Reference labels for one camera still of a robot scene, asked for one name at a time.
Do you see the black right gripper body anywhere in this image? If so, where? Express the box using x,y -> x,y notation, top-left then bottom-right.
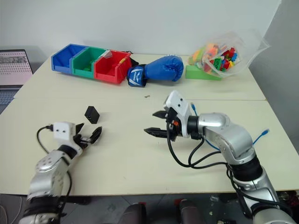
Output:
164,107 -> 182,142

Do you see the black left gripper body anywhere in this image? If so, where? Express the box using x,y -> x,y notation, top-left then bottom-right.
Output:
73,133 -> 94,150

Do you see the small black box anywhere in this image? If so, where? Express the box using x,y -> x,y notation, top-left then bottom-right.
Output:
84,105 -> 101,125

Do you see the blue boxing glove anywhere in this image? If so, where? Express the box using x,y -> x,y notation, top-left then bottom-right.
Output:
126,56 -> 185,88

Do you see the green wedge block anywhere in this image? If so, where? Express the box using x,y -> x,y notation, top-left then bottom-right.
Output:
185,64 -> 223,82

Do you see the red plastic storage bin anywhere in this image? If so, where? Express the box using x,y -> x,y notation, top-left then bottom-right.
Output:
93,49 -> 132,85

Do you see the green plastic storage bin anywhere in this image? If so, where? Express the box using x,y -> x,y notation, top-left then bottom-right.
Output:
71,47 -> 111,79

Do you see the blue plastic storage bin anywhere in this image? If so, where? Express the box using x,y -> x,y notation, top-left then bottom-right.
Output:
50,43 -> 87,75

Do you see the clear bag of toy bricks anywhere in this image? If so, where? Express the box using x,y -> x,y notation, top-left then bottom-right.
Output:
186,28 -> 272,79

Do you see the dark rounded shape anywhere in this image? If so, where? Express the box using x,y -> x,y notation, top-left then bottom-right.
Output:
121,202 -> 147,224
178,198 -> 202,224

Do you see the grey laptop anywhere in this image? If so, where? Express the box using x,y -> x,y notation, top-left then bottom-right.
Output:
0,49 -> 34,105

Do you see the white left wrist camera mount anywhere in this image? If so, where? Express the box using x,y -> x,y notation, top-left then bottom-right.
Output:
52,121 -> 84,156

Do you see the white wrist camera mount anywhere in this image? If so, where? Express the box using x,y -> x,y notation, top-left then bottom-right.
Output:
52,121 -> 84,156
163,90 -> 195,139

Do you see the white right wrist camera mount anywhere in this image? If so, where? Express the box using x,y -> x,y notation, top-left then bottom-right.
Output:
163,90 -> 195,139

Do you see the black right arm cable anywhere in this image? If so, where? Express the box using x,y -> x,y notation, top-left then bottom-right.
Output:
166,116 -> 256,219

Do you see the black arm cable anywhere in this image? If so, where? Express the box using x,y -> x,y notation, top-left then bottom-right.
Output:
166,116 -> 256,219
36,125 -> 72,210

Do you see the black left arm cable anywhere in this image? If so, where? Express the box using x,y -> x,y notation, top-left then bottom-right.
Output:
36,125 -> 72,210

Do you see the black strap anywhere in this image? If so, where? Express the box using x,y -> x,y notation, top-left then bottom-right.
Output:
121,51 -> 140,67

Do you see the blue Ethernet cable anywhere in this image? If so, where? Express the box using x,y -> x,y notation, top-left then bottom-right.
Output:
190,102 -> 271,151

